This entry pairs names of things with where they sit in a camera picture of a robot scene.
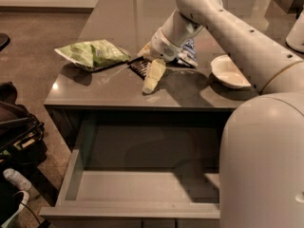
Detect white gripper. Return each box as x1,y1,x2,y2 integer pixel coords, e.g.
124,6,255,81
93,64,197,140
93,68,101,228
138,28,182,94

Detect black rxbar chocolate bar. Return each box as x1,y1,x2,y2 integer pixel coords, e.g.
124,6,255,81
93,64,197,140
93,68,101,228
128,56,150,80

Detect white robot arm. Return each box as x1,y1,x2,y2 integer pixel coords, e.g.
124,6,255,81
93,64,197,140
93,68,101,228
148,0,304,228

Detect open grey top drawer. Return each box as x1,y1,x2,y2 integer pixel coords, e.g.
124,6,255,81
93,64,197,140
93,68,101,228
40,111,229,228

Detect blue white snack bag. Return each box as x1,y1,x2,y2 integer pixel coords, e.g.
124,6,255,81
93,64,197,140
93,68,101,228
177,39,198,67

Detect green chip bag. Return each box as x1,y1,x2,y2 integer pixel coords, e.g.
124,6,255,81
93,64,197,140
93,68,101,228
54,39,130,72

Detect white paper bowl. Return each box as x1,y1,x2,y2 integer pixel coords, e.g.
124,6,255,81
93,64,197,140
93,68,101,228
211,55,251,89

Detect dark round stool edge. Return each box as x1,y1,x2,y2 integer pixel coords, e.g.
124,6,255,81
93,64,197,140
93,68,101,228
0,33,10,51

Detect black bag on floor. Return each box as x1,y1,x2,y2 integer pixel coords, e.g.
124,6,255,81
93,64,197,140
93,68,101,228
0,82,47,164

